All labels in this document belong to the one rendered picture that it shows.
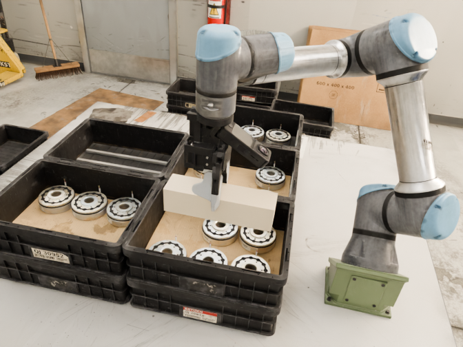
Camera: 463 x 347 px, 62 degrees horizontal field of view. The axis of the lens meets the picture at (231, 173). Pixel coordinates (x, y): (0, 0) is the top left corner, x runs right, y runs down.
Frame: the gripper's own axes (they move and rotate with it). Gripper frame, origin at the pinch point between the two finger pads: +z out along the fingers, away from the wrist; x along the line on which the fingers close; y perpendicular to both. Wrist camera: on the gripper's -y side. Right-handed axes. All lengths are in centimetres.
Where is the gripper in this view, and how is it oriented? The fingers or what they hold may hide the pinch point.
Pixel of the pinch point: (220, 197)
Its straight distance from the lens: 84.3
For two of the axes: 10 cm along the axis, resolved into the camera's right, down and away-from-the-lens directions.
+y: -9.7, -1.7, 1.5
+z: -0.6, 8.2, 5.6
